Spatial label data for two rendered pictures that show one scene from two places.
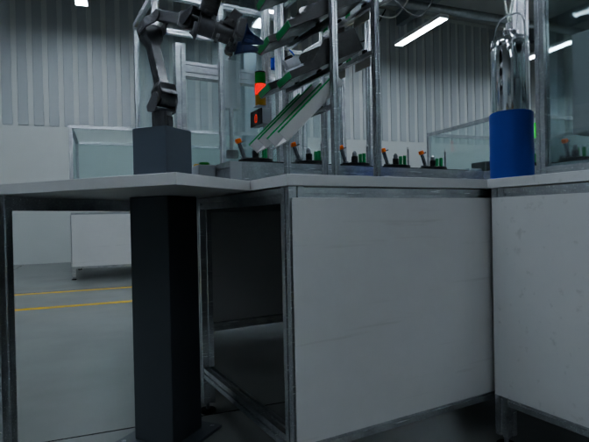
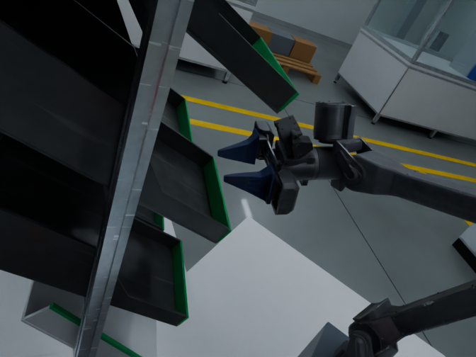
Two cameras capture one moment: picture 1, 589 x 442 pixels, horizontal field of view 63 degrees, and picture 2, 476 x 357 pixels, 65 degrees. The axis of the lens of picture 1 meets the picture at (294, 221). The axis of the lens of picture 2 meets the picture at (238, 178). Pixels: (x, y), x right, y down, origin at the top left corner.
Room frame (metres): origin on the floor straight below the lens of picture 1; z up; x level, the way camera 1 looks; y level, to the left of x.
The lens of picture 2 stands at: (2.07, 0.08, 1.62)
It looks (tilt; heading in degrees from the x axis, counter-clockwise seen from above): 33 degrees down; 174
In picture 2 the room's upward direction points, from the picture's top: 25 degrees clockwise
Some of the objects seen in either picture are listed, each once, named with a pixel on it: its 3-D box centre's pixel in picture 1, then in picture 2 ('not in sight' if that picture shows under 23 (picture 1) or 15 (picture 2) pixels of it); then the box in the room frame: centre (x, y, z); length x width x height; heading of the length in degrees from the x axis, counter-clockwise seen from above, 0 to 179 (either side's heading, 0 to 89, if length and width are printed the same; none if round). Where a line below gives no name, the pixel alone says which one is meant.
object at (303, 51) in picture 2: not in sight; (280, 51); (-3.79, 0.50, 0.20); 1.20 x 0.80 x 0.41; 111
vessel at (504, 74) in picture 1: (509, 63); not in sight; (1.85, -0.84, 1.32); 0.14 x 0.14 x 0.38
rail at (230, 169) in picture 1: (199, 181); not in sight; (2.16, 0.42, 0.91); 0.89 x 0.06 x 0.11; 29
